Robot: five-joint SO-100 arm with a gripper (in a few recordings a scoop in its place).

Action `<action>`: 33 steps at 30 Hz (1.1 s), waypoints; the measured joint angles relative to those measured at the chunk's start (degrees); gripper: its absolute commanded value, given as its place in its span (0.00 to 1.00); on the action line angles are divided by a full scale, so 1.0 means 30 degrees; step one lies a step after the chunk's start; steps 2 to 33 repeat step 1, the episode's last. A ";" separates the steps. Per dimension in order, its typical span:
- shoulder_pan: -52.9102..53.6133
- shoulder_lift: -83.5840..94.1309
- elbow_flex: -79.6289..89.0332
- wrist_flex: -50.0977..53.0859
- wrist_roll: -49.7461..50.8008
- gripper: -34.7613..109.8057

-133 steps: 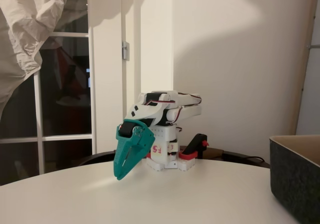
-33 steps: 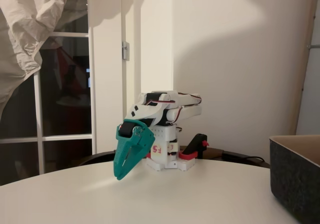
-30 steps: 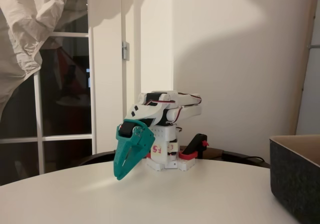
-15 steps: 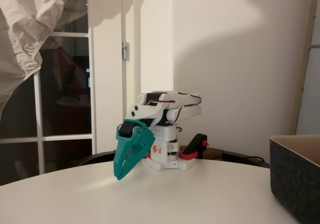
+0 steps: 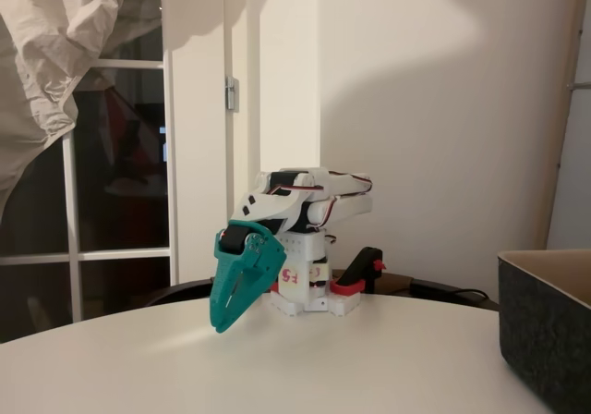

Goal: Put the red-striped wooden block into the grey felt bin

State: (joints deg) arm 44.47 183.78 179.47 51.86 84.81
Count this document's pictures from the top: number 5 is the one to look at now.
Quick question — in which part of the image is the dark wooden chair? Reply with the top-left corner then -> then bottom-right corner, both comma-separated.
146,269 -> 501,314

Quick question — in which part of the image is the light wooden post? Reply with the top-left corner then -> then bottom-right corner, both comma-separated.
537,0 -> 591,251

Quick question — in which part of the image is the black clamp with red lever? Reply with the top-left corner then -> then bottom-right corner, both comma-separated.
328,246 -> 387,298

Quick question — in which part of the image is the beige crumpled curtain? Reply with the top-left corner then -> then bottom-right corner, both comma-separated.
0,0 -> 163,224

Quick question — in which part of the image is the black power cable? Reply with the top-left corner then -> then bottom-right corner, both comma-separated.
385,284 -> 491,302

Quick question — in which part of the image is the grey board panel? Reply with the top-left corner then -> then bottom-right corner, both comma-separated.
551,0 -> 591,251

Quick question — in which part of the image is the dark grey felt box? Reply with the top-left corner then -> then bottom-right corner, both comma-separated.
497,250 -> 591,414

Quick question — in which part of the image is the metal door hinge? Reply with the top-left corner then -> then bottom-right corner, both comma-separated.
224,75 -> 240,113

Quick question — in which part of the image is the red black servo wire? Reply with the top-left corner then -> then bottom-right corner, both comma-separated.
269,172 -> 374,249

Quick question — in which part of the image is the white glazed door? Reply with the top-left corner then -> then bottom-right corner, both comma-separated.
0,0 -> 227,346

